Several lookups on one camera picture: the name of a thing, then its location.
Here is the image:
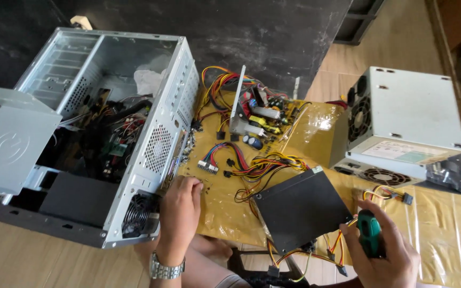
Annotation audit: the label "black case fan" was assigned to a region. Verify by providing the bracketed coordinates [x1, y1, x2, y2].
[122, 194, 161, 239]

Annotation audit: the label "yellow red black cable bundle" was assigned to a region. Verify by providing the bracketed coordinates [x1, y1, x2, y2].
[222, 152, 310, 203]

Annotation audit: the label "open power supply circuit board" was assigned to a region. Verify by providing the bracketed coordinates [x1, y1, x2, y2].
[229, 65, 312, 153]

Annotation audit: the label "cable bundle with white connector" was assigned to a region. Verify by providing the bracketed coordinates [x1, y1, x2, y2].
[196, 142, 251, 175]

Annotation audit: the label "black box inside case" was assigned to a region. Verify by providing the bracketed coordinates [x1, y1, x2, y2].
[38, 171, 119, 229]

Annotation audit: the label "silver wrist watch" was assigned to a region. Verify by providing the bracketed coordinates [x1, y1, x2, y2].
[149, 251, 186, 280]

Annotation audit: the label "grey power supply unit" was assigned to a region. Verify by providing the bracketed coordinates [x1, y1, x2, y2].
[328, 66, 461, 189]

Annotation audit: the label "yellow-brown plastic sheet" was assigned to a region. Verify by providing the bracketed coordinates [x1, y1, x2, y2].
[174, 87, 461, 288]

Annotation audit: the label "grey metal case panel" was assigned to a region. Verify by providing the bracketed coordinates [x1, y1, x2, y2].
[0, 83, 62, 197]

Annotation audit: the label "beige plastic object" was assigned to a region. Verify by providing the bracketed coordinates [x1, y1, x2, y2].
[70, 15, 94, 31]

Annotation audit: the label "pile of small screws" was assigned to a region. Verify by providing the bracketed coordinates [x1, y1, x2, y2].
[178, 131, 198, 165]

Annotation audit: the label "cables with flat black connectors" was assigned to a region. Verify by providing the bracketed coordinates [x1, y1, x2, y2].
[266, 216, 360, 283]

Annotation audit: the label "short cable with black connector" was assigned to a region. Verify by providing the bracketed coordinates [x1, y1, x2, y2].
[362, 184, 414, 206]

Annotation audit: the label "black metal power supply cover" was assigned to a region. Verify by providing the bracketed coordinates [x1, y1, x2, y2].
[252, 166, 354, 255]

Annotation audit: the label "silver metal computer case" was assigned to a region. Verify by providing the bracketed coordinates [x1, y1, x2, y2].
[0, 27, 201, 249]

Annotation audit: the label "person's right hand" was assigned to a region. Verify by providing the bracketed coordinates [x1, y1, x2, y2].
[339, 198, 422, 288]

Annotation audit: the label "black stool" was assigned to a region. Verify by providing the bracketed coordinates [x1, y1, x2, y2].
[228, 247, 310, 288]

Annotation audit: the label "green handled screwdriver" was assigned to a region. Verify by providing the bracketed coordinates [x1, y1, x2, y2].
[356, 209, 386, 259]

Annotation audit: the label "black plastic bag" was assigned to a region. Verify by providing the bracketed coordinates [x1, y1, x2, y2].
[426, 154, 461, 196]

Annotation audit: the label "person's left hand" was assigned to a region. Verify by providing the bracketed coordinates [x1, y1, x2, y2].
[156, 175, 205, 265]

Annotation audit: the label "coloured cable bundle on board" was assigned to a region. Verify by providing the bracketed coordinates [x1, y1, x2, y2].
[192, 66, 257, 141]

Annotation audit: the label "black furniture frame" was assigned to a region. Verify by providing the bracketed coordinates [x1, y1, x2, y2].
[333, 0, 386, 46]

